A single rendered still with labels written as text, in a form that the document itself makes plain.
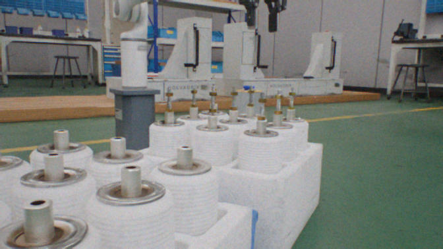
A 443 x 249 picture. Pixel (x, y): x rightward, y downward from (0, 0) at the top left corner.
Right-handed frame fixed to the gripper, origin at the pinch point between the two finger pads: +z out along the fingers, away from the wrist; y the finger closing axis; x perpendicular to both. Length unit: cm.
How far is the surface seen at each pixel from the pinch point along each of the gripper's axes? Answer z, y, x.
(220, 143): 24.9, -5.0, 7.7
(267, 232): 41.2, -5.5, -5.7
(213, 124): 21.2, -3.7, 10.9
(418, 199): 49, 58, -15
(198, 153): 27.2, -8.0, 11.5
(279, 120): 21.2, 11.1, 3.4
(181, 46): -15, 153, 208
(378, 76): 17, 538, 185
